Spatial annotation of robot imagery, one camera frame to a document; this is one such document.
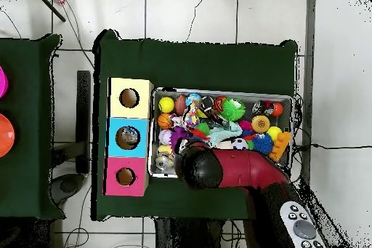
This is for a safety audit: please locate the colourful patterned cloth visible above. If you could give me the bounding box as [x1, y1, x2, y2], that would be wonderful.
[181, 102, 201, 129]

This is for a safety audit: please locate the wooden box with three holes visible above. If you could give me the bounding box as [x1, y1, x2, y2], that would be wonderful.
[102, 76, 155, 197]

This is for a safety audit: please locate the shallow metal mesh bin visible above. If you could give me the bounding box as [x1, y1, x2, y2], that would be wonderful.
[147, 86, 294, 184]

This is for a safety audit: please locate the purple spiky monster toy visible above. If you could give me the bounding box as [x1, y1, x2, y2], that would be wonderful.
[170, 126, 188, 151]

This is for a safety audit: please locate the orange basketball toy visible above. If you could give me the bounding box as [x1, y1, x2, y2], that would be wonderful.
[157, 113, 174, 130]

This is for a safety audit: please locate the white baseball toy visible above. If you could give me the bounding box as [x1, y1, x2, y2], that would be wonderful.
[158, 129, 173, 146]

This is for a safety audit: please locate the globe print ball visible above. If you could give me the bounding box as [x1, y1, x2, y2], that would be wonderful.
[185, 92, 202, 106]

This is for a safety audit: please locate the yellow ball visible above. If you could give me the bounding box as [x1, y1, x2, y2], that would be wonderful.
[158, 96, 176, 113]

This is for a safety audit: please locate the green spiky toy with eye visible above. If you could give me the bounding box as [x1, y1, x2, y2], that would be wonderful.
[219, 97, 246, 121]

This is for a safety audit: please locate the black and white soccer ball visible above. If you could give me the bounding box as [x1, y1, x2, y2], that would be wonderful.
[232, 137, 249, 151]

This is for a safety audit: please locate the dark green table cloth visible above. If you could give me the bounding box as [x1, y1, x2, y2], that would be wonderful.
[0, 33, 65, 221]
[91, 28, 299, 225]

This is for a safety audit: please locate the black monitor on stand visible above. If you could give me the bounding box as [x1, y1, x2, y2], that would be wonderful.
[50, 70, 92, 205]

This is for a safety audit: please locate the black rod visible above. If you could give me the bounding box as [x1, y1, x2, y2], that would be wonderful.
[31, 0, 67, 23]

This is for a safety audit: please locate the orange plastic bowl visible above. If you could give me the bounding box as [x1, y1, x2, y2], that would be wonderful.
[0, 113, 15, 158]

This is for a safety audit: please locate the pink plastic bowl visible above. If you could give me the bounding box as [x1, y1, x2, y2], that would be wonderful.
[0, 65, 9, 99]

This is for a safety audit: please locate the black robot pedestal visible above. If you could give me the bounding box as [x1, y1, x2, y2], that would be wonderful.
[153, 217, 248, 248]

